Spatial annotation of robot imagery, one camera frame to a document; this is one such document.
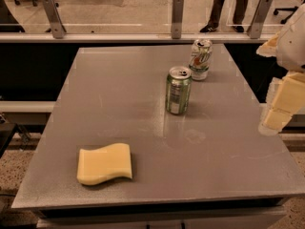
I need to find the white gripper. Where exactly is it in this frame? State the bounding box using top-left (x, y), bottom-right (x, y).
top-left (256, 5), bottom-right (305, 135)

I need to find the green soda can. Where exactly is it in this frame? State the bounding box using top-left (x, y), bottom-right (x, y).
top-left (166, 66), bottom-right (192, 115)

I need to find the white 7up soda can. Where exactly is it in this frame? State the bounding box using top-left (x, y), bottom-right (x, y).
top-left (189, 39), bottom-right (213, 81)

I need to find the yellow wavy sponge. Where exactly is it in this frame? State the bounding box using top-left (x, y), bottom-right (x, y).
top-left (76, 143), bottom-right (132, 186)

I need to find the person in dark trousers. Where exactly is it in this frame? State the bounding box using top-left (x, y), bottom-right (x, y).
top-left (199, 0), bottom-right (254, 34)

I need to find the grey table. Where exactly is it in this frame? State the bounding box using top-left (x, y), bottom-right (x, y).
top-left (12, 45), bottom-right (305, 229)

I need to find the black object at left edge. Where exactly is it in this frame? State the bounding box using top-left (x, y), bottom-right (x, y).
top-left (0, 123), bottom-right (16, 158)

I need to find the right metal glass bracket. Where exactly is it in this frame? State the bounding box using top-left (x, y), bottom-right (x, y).
top-left (247, 0), bottom-right (273, 39)

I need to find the metal glass bracket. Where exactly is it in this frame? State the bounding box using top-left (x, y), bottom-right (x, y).
top-left (41, 0), bottom-right (66, 39)
top-left (171, 0), bottom-right (184, 39)
top-left (247, 0), bottom-right (273, 39)

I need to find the middle metal glass bracket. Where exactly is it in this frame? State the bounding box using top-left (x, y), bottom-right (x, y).
top-left (171, 0), bottom-right (184, 39)

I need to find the left metal glass bracket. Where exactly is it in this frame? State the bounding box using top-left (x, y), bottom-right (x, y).
top-left (41, 0), bottom-right (66, 39)

